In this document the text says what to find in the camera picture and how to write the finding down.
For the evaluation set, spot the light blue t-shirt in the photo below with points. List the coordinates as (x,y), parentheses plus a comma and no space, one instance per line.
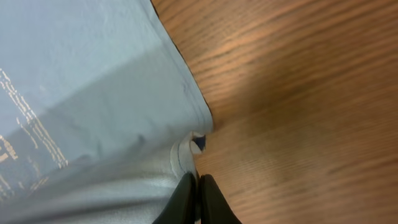
(99,112)

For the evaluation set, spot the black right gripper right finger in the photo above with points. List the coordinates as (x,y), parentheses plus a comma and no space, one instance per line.
(214,207)

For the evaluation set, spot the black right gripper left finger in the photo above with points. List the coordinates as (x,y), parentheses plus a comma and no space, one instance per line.
(181,207)

